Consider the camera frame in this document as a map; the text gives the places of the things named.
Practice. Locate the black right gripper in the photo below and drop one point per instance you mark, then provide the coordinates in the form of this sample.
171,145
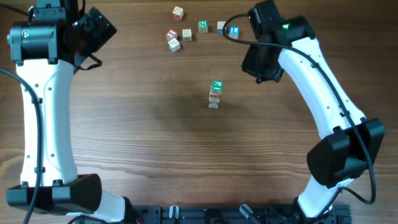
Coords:
247,65

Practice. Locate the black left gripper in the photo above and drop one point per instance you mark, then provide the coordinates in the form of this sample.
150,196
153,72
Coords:
103,31

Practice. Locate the blue L block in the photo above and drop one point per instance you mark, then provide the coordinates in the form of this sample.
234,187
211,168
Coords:
234,32

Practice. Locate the green Z block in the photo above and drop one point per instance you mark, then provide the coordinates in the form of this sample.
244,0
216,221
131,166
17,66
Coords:
216,87
215,96

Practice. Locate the white mushroom picture block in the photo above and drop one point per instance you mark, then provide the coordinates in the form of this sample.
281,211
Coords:
213,106

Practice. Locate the green N block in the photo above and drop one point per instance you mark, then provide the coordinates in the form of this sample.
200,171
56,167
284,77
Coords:
203,26

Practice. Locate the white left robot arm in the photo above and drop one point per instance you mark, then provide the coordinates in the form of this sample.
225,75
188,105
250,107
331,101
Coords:
49,48

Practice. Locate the white plain block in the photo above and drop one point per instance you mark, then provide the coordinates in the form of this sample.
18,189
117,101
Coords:
187,34

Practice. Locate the red I block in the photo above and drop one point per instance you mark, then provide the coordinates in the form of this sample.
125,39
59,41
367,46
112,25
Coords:
171,34

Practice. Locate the white blue-sided block left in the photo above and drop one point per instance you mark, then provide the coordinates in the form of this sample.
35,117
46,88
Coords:
174,45

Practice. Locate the red-sided block top left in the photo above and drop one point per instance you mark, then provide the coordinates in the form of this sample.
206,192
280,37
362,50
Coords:
178,13

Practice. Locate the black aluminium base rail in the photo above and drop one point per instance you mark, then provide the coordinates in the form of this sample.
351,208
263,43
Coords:
201,215

